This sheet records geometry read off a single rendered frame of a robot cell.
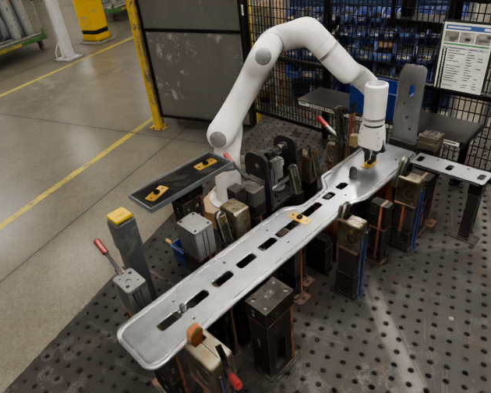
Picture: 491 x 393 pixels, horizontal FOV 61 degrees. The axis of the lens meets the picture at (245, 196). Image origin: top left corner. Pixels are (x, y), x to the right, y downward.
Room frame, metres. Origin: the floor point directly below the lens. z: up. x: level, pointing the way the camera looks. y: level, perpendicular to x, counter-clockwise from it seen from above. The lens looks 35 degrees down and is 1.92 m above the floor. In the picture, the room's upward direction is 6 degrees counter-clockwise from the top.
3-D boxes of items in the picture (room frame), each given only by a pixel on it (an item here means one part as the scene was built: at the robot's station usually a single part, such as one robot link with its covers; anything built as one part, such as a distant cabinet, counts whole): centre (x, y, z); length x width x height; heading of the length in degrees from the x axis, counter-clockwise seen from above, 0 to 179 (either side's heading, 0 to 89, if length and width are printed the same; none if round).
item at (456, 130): (1.90, -0.72, 1.02); 0.90 x 0.22 x 0.03; 42
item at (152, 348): (1.13, -0.17, 1.00); 1.38 x 0.22 x 0.02; 132
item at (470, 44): (1.76, -1.01, 1.30); 0.23 x 0.02 x 0.31; 42
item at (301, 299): (1.10, -0.13, 0.84); 0.17 x 0.06 x 0.29; 42
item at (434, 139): (1.55, -0.82, 0.88); 0.08 x 0.08 x 0.36; 42
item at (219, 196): (1.63, 0.07, 0.88); 0.19 x 0.19 x 0.18
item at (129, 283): (0.88, 0.37, 0.88); 0.11 x 0.10 x 0.36; 42
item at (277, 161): (1.37, -0.12, 0.94); 0.18 x 0.13 x 0.49; 132
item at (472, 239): (1.28, -0.90, 0.84); 0.11 x 0.06 x 0.29; 42
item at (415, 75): (1.63, -0.73, 1.17); 0.12 x 0.01 x 0.34; 42
